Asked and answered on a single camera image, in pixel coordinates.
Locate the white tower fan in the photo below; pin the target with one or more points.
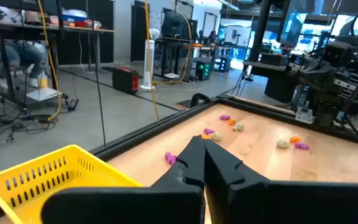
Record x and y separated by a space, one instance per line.
148 65

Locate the stacked colourful plastic bins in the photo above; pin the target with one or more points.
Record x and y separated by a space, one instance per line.
79 23

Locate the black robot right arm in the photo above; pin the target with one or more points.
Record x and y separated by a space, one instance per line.
325 115

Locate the beige skull toy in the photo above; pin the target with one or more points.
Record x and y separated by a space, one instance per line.
216 136
282 143
238 127

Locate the blue-lit computer case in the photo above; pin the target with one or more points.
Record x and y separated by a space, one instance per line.
222 63

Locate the grey side table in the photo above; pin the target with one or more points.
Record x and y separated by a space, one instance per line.
259 67

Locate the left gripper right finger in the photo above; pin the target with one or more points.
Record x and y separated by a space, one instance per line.
291 205

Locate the black mesh computer tower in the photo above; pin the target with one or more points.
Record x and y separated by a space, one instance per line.
277 90

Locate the black vertical post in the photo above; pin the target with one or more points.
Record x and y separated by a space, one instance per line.
259 31

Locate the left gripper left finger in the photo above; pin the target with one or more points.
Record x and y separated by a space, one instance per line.
120 205

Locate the person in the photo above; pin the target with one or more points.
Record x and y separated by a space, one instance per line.
212 37
26 54

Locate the yellow plastic basket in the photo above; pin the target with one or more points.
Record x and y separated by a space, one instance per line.
98 177

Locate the wooden top desk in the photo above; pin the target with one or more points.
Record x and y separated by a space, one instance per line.
73 28

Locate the green-lit computer case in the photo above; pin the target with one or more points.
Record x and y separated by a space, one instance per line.
203 70

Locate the black and red box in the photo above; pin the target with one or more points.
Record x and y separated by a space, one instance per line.
125 80

